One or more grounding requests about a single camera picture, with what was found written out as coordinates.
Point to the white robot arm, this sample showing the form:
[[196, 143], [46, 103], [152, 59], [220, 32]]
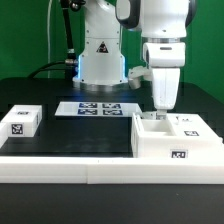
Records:
[[101, 65]]

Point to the white marker base plate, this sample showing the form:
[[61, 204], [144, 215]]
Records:
[[97, 109]]

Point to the white cabinet body box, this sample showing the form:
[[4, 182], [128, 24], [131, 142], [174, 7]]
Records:
[[154, 139]]

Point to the small white cabinet top box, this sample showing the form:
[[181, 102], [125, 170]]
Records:
[[23, 120]]

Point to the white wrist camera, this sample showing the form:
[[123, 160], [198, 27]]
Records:
[[137, 74]]

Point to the white front fence rail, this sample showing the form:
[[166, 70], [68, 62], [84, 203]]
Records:
[[109, 171]]

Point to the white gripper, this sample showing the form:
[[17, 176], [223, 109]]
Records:
[[164, 61]]

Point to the white cabinet door panel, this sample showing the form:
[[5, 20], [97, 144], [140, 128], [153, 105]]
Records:
[[190, 125], [149, 115]]

